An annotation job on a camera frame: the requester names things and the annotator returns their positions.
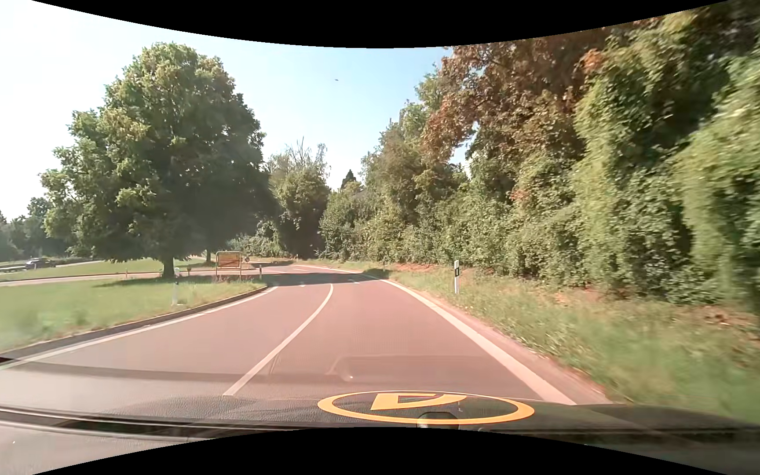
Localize grey asphalt road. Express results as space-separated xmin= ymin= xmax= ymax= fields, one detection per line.
xmin=0 ymin=263 xmax=612 ymax=413

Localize road markings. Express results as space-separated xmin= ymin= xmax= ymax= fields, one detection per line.
xmin=0 ymin=264 xmax=577 ymax=406

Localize yellow road sign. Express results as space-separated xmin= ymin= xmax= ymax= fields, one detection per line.
xmin=215 ymin=251 xmax=243 ymax=281

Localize row of trees and bushes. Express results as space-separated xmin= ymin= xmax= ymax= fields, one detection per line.
xmin=317 ymin=0 xmax=760 ymax=331

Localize large green tree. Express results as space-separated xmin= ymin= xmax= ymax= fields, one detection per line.
xmin=40 ymin=42 xmax=275 ymax=279

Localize grass verge with bank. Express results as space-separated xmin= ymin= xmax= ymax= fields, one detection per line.
xmin=301 ymin=259 xmax=760 ymax=433

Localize car's own bonnet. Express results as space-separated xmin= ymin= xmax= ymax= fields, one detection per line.
xmin=0 ymin=389 xmax=760 ymax=475

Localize grass field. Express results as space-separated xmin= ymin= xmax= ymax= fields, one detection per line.
xmin=0 ymin=257 xmax=209 ymax=286

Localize grass traffic island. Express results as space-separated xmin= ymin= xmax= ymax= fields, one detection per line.
xmin=0 ymin=277 xmax=269 ymax=357

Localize distant trees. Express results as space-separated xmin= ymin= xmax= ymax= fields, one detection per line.
xmin=0 ymin=194 xmax=71 ymax=265

